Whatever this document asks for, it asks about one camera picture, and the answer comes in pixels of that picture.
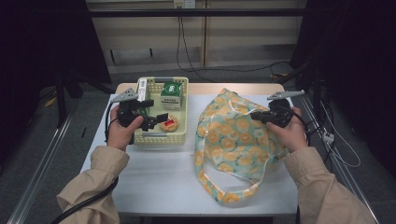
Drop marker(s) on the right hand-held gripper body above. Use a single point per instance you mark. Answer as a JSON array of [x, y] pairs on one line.
[[280, 113]]

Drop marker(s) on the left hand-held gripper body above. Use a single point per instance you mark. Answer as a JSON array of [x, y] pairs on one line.
[[126, 95]]

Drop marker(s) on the round orange snack packet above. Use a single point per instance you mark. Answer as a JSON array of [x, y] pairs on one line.
[[169, 123]]

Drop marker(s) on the tall green white box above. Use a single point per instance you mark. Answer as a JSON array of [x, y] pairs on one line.
[[142, 90]]

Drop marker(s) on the cream plastic basket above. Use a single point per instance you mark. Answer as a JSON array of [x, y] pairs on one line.
[[179, 102]]

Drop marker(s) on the square green white box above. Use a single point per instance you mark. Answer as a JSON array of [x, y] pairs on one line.
[[171, 91]]

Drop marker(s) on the orange print fabric bag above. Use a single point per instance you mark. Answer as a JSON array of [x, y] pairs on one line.
[[236, 140]]

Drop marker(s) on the person's right hand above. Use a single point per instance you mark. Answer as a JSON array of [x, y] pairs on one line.
[[291, 135]]

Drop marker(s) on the person's left hand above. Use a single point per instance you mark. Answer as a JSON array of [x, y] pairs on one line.
[[120, 137]]

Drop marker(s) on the black metal stand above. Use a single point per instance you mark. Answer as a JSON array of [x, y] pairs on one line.
[[61, 102], [316, 93]]

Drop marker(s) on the white power strip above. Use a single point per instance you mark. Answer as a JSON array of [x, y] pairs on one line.
[[328, 137]]

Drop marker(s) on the white board sheet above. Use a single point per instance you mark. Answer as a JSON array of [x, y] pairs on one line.
[[162, 174]]

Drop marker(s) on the yellow floor tape piece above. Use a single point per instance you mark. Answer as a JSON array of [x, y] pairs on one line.
[[50, 101]]

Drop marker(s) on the dark curtain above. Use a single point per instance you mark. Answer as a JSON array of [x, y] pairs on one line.
[[358, 62], [31, 46]]

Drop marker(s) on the aluminium rail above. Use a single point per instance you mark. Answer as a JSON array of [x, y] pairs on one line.
[[350, 183], [43, 169]]

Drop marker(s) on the white wall socket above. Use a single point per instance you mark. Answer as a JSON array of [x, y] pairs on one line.
[[184, 3]]

